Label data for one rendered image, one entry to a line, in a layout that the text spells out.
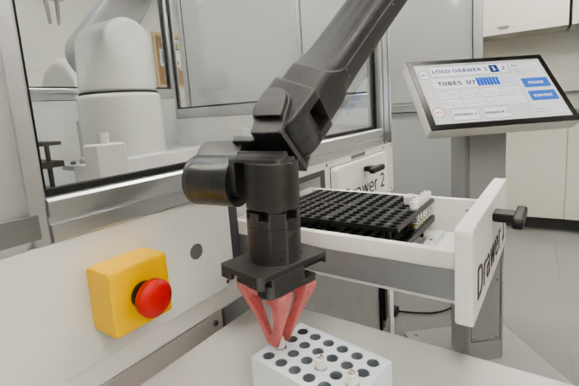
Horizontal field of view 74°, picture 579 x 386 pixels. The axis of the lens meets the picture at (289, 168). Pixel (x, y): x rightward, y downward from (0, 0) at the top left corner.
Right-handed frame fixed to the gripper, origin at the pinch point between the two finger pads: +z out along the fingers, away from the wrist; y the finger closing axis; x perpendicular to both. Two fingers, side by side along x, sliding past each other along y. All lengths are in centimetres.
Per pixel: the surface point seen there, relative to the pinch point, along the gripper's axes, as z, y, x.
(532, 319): 75, -174, -9
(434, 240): -4.5, -28.3, 5.5
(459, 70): -38, -118, -24
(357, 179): -9, -48, -22
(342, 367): 2.0, -2.4, 6.9
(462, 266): -8.0, -12.1, 15.3
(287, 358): 1.6, 0.8, 2.0
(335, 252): -6.2, -11.4, -0.5
